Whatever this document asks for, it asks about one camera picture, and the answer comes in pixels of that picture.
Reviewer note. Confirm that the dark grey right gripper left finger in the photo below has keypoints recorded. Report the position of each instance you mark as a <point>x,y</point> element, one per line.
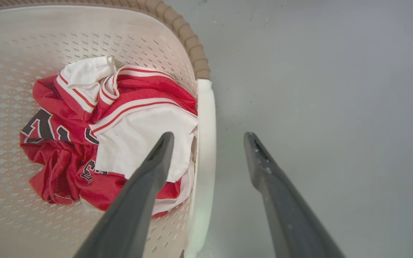
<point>134,208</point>

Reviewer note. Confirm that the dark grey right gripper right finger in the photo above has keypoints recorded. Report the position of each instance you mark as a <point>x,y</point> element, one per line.
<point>289,215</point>

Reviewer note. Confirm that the white perforated plastic laundry basket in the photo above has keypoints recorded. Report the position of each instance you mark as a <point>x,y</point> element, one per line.
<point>9,150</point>

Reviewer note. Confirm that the red and white sports jersey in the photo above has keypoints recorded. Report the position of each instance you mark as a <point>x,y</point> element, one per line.
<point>120,136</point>

